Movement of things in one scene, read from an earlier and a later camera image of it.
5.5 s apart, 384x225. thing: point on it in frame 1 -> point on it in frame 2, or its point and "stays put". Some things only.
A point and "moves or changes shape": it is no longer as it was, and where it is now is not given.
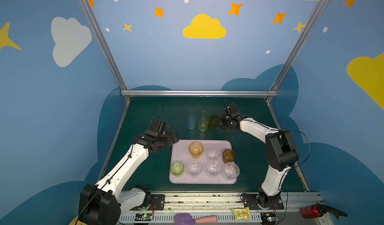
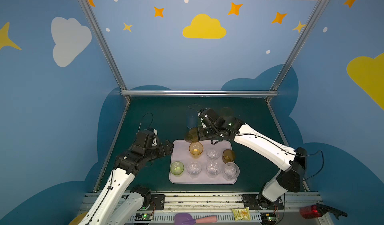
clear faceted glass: [231, 171] stays put
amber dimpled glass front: [228, 156] stays put
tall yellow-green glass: [177, 168] stays put
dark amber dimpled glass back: [213, 120] moves or changes shape
